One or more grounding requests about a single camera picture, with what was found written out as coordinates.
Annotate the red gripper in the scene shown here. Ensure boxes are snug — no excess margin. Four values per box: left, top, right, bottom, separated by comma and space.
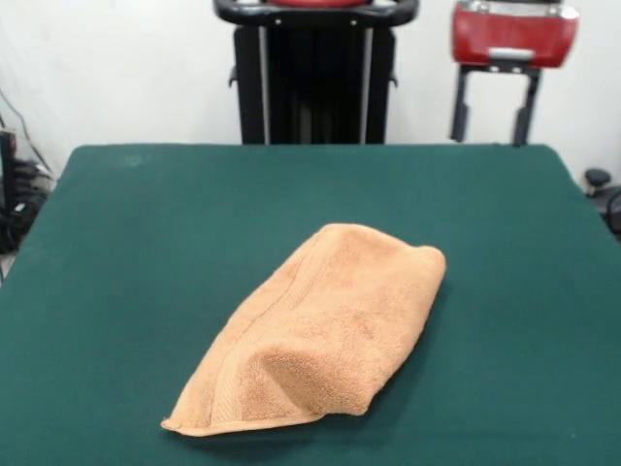
448, 4, 581, 148

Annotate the tan terry towel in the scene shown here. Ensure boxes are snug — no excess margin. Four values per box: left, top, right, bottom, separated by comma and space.
160, 222, 447, 437

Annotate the dark green table cloth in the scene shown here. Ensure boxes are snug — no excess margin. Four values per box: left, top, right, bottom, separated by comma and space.
0, 143, 621, 466

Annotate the black equipment heap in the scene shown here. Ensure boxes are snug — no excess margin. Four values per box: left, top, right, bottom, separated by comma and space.
0, 159, 55, 253

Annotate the black box device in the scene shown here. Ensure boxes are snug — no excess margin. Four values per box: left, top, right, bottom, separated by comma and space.
0, 129, 19, 215

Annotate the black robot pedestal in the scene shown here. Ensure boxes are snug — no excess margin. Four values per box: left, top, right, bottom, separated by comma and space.
212, 0, 419, 146

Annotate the grey cable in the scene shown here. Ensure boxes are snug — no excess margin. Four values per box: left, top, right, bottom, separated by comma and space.
0, 89, 48, 171

